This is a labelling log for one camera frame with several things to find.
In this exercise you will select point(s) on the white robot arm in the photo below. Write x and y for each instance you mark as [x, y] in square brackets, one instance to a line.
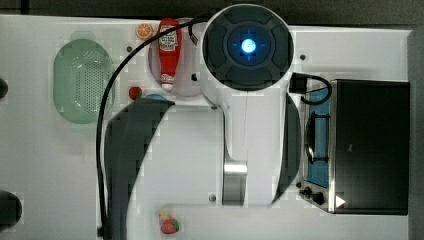
[226, 153]

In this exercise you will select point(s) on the black cylinder upper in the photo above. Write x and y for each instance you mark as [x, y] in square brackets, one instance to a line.
[3, 88]

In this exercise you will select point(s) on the black cylinder lower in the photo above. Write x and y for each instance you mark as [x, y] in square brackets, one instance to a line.
[10, 210]

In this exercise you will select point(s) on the blue cup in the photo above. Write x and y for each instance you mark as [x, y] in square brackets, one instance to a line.
[155, 97]

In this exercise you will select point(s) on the yellow banana toy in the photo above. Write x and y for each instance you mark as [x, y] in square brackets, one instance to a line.
[164, 215]

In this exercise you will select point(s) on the red ketchup bottle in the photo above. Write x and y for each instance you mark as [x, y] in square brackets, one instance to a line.
[169, 47]

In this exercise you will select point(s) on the black cylinder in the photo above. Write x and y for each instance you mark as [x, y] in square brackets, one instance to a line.
[3, 88]
[10, 210]

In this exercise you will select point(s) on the green oval colander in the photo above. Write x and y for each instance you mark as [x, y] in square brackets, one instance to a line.
[82, 69]

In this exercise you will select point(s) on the red strawberry toy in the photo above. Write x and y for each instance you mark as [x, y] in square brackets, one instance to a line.
[170, 226]

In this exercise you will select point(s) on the small red toy fruit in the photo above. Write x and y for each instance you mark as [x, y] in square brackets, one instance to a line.
[135, 92]

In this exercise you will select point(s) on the orange slice toy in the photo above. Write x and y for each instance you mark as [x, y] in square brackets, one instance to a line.
[144, 31]

